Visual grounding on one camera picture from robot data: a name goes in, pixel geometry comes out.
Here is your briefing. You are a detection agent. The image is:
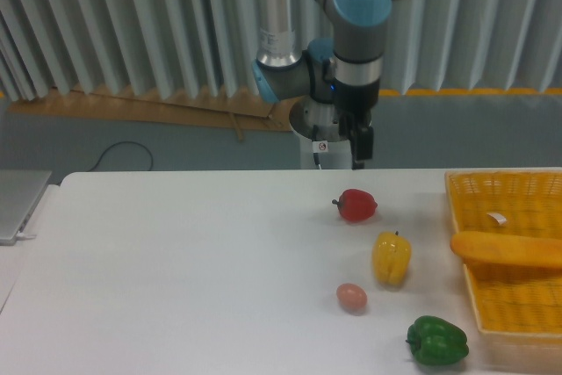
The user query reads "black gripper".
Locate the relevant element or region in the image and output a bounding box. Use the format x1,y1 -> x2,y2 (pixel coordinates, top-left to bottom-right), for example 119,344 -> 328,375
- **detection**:
324,57 -> 380,169

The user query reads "red bell pepper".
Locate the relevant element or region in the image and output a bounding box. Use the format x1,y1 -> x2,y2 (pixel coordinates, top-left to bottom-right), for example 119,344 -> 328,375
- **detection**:
332,189 -> 378,223

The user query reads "yellow bell pepper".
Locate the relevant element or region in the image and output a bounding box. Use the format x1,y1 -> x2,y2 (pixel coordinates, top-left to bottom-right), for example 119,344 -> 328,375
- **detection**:
371,231 -> 412,286

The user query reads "brown egg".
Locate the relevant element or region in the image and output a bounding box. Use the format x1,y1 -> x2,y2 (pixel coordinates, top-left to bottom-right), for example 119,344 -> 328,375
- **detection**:
336,283 -> 368,314

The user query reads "long orange baguette bread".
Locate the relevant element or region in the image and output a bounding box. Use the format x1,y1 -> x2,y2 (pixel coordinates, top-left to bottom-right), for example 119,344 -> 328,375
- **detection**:
450,231 -> 561,270

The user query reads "green bell pepper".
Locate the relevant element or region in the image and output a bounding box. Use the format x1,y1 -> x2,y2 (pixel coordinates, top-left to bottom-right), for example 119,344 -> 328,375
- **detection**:
406,315 -> 469,366

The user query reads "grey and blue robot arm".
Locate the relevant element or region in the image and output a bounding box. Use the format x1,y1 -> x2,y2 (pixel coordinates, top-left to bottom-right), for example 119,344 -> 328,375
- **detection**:
252,0 -> 396,169

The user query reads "yellow woven basket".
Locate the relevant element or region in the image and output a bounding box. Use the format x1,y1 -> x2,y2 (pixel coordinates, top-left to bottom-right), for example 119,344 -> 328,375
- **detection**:
444,169 -> 561,339

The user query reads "white paper tag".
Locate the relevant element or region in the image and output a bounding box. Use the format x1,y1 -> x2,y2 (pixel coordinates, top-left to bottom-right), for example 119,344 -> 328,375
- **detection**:
486,212 -> 508,227

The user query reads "brown cardboard sheet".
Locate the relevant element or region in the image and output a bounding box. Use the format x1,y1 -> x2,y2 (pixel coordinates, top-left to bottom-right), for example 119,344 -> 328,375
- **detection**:
8,86 -> 297,141

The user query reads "grey pleated curtain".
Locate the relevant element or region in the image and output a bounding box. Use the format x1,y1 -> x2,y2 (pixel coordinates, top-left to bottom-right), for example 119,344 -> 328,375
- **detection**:
1,0 -> 561,101

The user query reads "silver laptop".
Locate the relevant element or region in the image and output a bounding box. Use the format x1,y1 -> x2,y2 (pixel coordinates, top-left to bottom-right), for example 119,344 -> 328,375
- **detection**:
1,169 -> 52,246

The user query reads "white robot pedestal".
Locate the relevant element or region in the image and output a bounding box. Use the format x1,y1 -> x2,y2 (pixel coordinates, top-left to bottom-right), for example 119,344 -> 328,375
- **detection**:
289,97 -> 373,169

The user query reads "black cable on floor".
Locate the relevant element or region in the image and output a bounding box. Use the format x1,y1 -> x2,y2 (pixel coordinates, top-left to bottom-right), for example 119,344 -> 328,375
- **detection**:
87,141 -> 154,172

